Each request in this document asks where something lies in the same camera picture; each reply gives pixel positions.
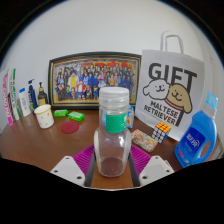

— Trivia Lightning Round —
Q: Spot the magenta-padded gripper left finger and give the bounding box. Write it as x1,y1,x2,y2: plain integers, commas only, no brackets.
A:
49,144,98,188

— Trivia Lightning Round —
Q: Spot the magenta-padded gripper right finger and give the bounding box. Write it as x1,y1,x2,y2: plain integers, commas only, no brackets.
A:
128,144,175,188

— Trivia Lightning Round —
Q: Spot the clear plastic bottle green label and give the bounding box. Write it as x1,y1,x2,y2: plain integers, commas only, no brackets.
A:
93,86,133,178

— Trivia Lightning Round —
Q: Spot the colourful puzzle cube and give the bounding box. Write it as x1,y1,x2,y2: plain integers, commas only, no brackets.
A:
151,122,172,144

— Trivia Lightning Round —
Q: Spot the flat round red coaster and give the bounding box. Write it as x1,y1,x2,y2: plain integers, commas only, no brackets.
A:
60,120,80,135

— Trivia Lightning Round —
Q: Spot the small green pack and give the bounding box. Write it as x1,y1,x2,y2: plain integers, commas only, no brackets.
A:
67,111,86,122
52,109,69,118

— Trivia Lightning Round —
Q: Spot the white mug yellow rim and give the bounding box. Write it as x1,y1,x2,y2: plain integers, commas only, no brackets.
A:
33,104,55,130

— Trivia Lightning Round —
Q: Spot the blue detergent bottle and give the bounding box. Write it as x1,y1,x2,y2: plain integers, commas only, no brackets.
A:
174,92,219,169

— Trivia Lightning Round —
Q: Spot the dark pump bottle yellow label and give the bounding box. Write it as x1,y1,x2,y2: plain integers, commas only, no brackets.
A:
36,81,49,107

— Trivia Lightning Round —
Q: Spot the black gold framed group picture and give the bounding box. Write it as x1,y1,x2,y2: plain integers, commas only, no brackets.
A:
47,51,143,110

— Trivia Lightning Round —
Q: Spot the dark blue pump bottle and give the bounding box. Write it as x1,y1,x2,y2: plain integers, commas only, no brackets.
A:
27,78,39,110

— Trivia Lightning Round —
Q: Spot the white bottle blue cap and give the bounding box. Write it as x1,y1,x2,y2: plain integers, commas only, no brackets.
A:
18,87,32,118

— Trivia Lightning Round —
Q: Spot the white paper gift bag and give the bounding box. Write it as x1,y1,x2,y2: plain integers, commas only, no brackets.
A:
134,30,205,142

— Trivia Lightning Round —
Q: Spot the tall pink white box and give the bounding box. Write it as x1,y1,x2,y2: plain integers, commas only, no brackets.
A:
1,73,15,127

